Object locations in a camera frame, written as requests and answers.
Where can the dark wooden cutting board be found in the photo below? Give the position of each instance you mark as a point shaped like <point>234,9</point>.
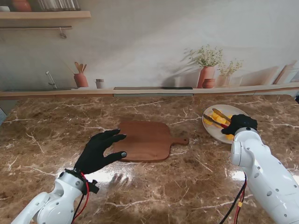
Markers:
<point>144,140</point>

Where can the yellow corn chunk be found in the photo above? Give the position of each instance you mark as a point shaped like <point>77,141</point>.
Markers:
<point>229,138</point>
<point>216,115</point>
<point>220,121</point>
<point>207,121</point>

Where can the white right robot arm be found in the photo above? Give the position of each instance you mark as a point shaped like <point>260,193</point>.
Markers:
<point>257,168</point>

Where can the printed kitchen scene backdrop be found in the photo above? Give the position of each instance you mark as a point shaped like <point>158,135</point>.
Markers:
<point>140,46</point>

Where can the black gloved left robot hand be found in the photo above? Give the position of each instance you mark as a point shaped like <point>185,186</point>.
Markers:
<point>93,156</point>

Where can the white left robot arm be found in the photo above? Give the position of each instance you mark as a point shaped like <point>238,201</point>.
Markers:
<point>53,205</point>

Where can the grey blue panel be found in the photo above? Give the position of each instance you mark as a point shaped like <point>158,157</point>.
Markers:
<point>2,115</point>

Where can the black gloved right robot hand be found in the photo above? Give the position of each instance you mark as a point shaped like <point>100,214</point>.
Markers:
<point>243,122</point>

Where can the beige round plate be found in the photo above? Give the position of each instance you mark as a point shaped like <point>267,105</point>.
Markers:
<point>215,133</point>

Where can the dark blurry object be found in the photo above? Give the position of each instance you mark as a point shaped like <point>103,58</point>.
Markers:
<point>297,98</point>

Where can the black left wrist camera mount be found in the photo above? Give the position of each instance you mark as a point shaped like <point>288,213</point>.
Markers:
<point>93,186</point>

